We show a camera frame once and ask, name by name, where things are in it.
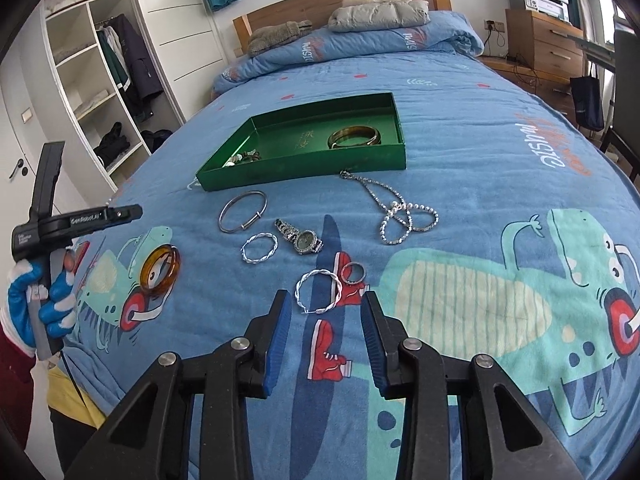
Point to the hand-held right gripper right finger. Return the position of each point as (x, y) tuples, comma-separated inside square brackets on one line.
[(372, 340)]

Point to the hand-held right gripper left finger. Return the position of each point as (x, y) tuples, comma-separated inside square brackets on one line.
[(280, 340)]

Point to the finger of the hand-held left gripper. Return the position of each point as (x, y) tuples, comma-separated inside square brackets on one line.
[(125, 212)]

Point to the amber bangle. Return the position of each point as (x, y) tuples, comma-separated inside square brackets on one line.
[(172, 270)]

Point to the plain silver bangle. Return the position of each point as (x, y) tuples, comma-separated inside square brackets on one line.
[(221, 217)]

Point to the silver wristwatch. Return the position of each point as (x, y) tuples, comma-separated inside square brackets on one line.
[(303, 241)]

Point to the green cardboard tray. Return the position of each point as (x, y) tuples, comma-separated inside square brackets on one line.
[(300, 170)]

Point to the dark brown bangle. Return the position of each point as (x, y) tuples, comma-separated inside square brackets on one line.
[(350, 131)]

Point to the person's left forearm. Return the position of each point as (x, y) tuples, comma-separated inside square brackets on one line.
[(15, 385)]

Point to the person's left hand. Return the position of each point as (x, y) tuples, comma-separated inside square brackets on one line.
[(55, 305)]

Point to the black folded clothes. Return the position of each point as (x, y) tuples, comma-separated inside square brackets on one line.
[(112, 142)]

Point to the black bag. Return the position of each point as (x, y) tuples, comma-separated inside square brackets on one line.
[(156, 140)]

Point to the folded white clothes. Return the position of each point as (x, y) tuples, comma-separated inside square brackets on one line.
[(92, 102)]

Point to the white open wardrobe shelves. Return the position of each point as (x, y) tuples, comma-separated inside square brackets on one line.
[(70, 75)]

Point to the green hanging garment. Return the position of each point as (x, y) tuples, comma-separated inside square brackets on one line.
[(112, 60)]

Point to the dark hanging jacket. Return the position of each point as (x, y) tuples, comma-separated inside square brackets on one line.
[(137, 60)]

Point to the person's yellow garment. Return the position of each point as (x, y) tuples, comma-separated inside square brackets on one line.
[(70, 395)]

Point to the blue dinosaur bed sheet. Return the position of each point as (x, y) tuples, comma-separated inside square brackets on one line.
[(450, 160)]

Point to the white wardrobe doors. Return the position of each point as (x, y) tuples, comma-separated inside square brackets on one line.
[(170, 20)]

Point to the grey plush cloth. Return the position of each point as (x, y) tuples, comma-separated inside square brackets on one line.
[(277, 37)]

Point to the wooden headboard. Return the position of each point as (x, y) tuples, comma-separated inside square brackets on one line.
[(280, 10)]

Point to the folded blue quilt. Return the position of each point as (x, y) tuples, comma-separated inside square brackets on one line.
[(350, 52)]

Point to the low wooden nightstand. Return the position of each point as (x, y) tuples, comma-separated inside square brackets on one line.
[(550, 95)]

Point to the dark tote bag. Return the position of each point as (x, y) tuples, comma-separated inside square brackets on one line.
[(587, 102)]

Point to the grey down jacket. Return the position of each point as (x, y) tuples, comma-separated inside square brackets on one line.
[(380, 15)]

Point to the wooden drawer chest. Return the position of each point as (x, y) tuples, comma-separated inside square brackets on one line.
[(545, 45)]

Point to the dark chair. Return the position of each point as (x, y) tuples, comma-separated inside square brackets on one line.
[(627, 85)]

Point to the electric keyboard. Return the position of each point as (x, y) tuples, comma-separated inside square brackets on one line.
[(597, 50)]

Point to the wall light switch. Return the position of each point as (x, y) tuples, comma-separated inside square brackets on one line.
[(26, 115)]

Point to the wall socket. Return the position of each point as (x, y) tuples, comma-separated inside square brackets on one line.
[(494, 25)]

